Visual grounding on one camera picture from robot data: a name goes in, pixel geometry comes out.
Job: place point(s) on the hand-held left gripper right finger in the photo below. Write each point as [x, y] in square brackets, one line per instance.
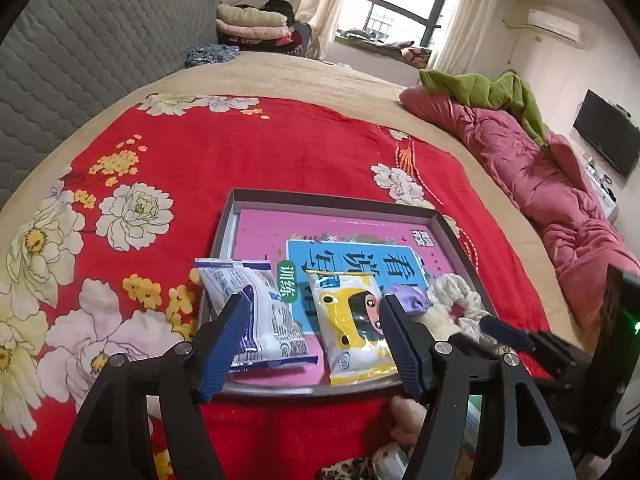
[400, 350]

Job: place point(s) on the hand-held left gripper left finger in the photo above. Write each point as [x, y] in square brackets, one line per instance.
[225, 350]

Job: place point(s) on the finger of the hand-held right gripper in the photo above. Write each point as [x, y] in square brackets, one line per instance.
[505, 332]

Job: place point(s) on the white floral scrunchie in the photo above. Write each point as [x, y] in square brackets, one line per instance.
[462, 300]

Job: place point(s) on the purple scrunchie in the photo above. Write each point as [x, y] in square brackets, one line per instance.
[407, 296]

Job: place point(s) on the white and blue packet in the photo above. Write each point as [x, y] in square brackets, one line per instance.
[260, 305]

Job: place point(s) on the yellow cartoon packet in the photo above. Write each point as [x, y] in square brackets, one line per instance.
[345, 330]

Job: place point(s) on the beige plush toy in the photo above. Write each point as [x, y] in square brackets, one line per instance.
[407, 417]

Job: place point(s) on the grey cardboard box tray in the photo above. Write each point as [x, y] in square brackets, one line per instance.
[226, 240]

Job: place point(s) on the leopard print scrunchie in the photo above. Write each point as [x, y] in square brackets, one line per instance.
[350, 471]

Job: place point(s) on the pink and blue book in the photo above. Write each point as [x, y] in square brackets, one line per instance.
[270, 230]

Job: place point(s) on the pink quilt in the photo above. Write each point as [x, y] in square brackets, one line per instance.
[550, 195]

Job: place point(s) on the white television cabinet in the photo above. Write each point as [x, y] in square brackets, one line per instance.
[600, 190]

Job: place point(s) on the red floral blanket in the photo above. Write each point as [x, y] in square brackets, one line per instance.
[250, 150]

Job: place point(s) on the green blanket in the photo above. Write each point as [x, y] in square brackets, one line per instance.
[480, 90]

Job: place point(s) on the blue patterned cloth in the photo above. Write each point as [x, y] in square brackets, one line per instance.
[210, 54]

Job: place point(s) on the dark patterned windowsill cushion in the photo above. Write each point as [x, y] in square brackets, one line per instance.
[390, 45]

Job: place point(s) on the white air conditioner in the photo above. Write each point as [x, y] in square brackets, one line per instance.
[555, 25]

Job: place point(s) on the white curtain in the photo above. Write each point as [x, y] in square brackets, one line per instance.
[465, 20]
[320, 0]

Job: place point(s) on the magenta garment pile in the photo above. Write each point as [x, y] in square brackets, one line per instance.
[290, 41]

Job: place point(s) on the pink folded blanket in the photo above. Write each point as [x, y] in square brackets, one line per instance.
[245, 32]

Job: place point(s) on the grey quilted headboard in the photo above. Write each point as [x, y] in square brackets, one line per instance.
[100, 35]

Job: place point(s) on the black garment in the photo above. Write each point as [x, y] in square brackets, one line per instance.
[277, 7]

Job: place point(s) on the black wall television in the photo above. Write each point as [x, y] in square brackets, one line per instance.
[605, 132]

